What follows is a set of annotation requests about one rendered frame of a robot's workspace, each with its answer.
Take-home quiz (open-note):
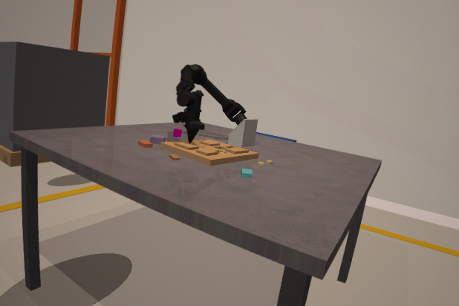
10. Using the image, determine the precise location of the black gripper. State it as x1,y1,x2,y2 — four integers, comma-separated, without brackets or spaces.
181,106,205,143

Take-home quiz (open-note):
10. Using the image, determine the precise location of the magenta cube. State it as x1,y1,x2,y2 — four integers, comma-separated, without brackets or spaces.
173,128,182,137

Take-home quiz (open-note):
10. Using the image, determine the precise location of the teal rectangular block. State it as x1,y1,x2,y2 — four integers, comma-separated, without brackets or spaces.
241,169,253,178

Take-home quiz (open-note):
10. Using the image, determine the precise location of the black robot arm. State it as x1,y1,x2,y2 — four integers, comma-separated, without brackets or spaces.
172,64,247,125

